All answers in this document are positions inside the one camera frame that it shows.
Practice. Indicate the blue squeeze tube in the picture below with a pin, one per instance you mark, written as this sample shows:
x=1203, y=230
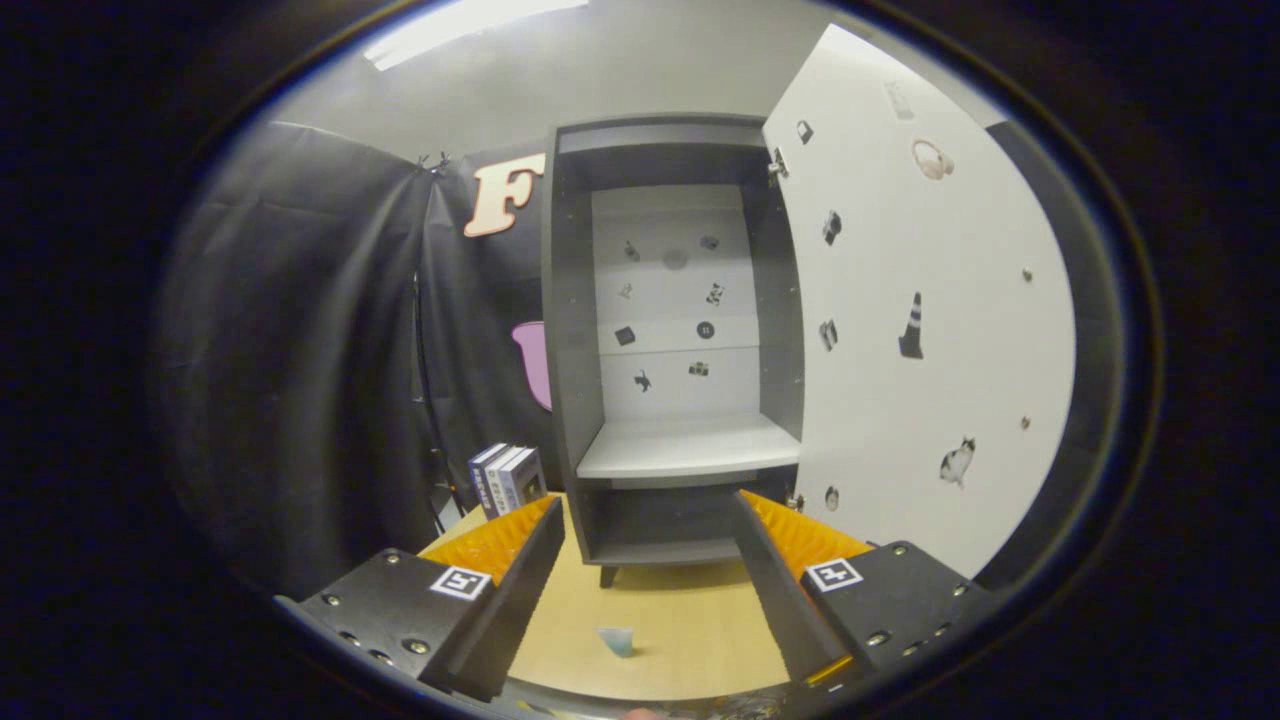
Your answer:
x=618, y=642

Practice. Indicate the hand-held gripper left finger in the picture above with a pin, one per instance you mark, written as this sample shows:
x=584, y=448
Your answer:
x=500, y=620

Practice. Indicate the white cabinet shelf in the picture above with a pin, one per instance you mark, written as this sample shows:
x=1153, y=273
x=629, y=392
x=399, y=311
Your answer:
x=690, y=445

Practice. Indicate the grey cabinet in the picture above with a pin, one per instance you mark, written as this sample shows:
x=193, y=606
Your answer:
x=570, y=350

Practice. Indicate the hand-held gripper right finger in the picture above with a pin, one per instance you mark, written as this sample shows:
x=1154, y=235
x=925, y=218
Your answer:
x=785, y=600

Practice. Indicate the black backdrop cloth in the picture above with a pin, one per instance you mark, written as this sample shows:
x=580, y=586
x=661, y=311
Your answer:
x=300, y=350

